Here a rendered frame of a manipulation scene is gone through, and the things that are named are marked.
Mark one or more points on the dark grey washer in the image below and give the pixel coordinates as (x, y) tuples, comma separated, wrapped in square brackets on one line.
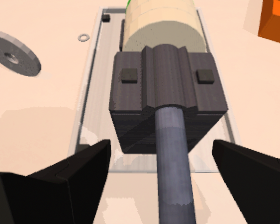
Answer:
[(25, 61)]

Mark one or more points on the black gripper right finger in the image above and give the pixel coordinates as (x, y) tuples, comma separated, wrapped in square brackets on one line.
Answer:
[(253, 180)]

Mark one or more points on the small grey ring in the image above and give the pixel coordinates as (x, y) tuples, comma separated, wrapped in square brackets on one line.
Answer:
[(83, 40)]

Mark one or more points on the grey metal shaft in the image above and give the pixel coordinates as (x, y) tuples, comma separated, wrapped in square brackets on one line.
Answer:
[(175, 194)]

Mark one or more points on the orange rectangular tray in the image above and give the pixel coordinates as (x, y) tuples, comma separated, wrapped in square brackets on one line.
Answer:
[(270, 20)]

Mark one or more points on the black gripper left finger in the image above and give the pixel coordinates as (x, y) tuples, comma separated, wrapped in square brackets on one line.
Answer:
[(67, 192)]

